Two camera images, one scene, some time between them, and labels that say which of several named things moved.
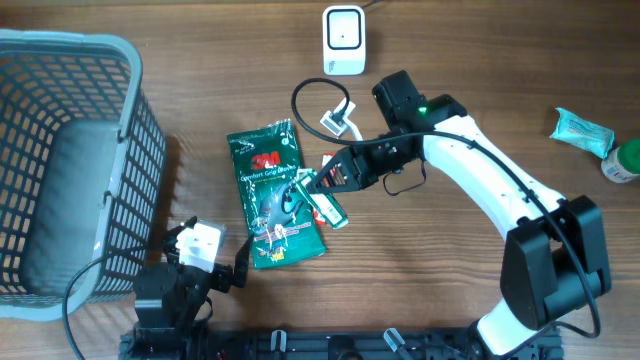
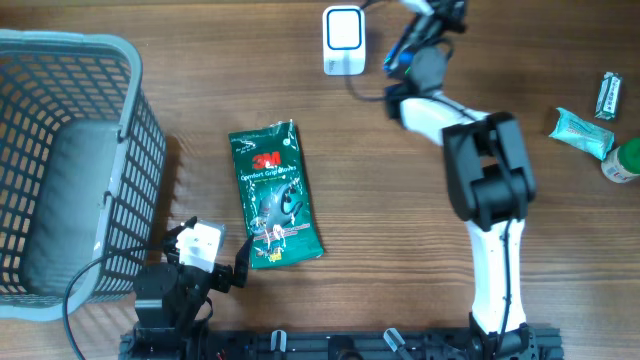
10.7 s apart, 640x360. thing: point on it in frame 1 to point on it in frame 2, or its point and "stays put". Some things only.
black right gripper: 355,180 to 448,10
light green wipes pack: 588,137 stays put
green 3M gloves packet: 267,159 stays put
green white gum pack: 325,203 to 608,96
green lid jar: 623,164 stays put
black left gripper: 222,274 stays put
